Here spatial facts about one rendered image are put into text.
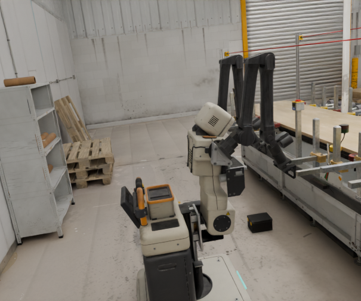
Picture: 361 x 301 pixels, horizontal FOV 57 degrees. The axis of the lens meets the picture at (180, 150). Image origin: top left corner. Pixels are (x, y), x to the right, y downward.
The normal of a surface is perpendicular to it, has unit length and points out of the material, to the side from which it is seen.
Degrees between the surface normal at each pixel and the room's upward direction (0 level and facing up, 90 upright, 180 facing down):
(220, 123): 90
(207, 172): 90
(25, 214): 90
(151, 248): 90
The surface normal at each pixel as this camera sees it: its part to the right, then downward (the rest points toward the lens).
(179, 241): 0.15, 0.25
